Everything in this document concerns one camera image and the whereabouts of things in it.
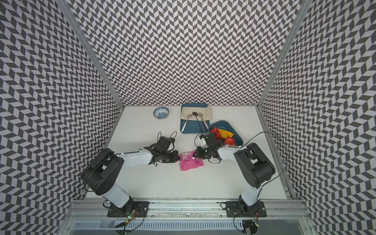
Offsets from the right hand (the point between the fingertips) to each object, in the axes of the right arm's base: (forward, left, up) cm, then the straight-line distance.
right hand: (193, 157), depth 91 cm
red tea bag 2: (+9, -24, +4) cm, 26 cm away
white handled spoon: (+33, +4, +1) cm, 34 cm away
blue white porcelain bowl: (+37, +26, +1) cm, 45 cm away
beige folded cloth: (+38, -10, +1) cm, 39 cm away
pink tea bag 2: (-5, +1, +2) cm, 5 cm away
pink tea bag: (+1, +5, +1) cm, 5 cm away
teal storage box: (+22, -23, +3) cm, 32 cm away
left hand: (-1, +9, 0) cm, 9 cm away
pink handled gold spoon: (+36, -5, -1) cm, 37 cm away
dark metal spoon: (+37, -1, 0) cm, 37 cm away
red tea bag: (+16, -16, +3) cm, 22 cm away
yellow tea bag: (+15, -21, +4) cm, 26 cm away
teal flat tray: (+25, +4, -1) cm, 25 cm away
